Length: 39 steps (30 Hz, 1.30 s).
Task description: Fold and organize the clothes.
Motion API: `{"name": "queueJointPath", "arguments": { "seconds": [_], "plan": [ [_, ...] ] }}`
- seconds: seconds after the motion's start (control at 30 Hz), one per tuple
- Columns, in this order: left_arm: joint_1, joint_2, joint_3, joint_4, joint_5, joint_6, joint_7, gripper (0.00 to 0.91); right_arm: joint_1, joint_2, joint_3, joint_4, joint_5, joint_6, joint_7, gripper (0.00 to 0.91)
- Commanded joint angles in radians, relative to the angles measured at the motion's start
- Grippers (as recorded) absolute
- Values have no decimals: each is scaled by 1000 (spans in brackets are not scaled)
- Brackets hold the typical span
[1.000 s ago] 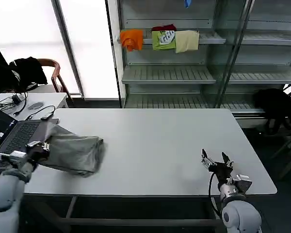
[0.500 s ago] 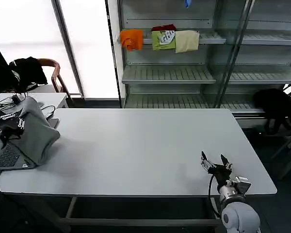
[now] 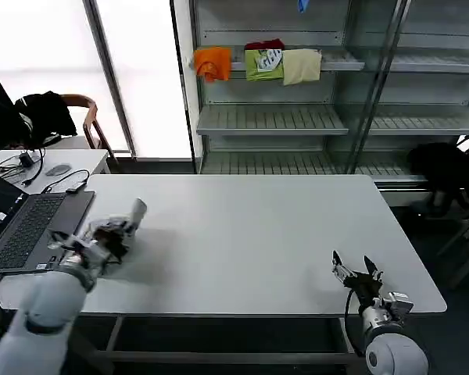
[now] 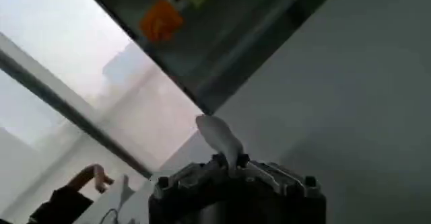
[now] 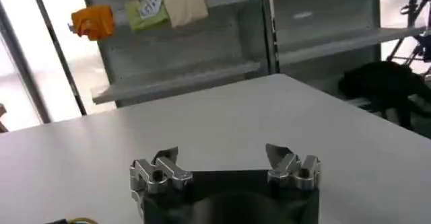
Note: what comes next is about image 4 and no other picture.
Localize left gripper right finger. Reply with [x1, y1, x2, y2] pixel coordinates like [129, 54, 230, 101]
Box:
[236, 154, 319, 196]

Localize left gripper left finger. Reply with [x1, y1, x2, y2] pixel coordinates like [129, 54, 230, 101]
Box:
[156, 153, 234, 193]

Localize grey printed t-shirt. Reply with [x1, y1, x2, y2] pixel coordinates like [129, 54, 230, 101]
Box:
[195, 114, 244, 176]

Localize grey metal shelf with clothes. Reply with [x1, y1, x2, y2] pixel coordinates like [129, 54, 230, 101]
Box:
[71, 0, 350, 116]

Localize black jacket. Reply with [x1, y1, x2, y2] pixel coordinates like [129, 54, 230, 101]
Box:
[26, 184, 95, 224]

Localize grey window frame post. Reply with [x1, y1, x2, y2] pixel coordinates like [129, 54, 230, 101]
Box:
[0, 32, 153, 180]

